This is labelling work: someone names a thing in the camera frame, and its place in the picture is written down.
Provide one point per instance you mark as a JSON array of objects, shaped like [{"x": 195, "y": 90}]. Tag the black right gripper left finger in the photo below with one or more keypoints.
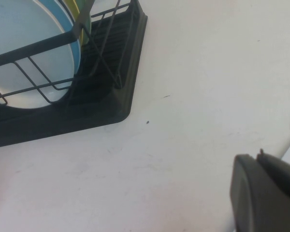
[{"x": 256, "y": 200}]

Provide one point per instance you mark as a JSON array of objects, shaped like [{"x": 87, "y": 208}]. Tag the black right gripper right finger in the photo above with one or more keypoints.
[{"x": 282, "y": 172}]

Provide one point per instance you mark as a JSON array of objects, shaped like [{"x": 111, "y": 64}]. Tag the green plate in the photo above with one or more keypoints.
[{"x": 87, "y": 26}]

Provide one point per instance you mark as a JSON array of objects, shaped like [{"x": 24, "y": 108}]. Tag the light blue plate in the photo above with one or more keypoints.
[
  {"x": 65, "y": 14},
  {"x": 26, "y": 24}
]

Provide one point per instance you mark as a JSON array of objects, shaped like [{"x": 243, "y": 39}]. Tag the yellow plate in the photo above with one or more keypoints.
[{"x": 72, "y": 4}]

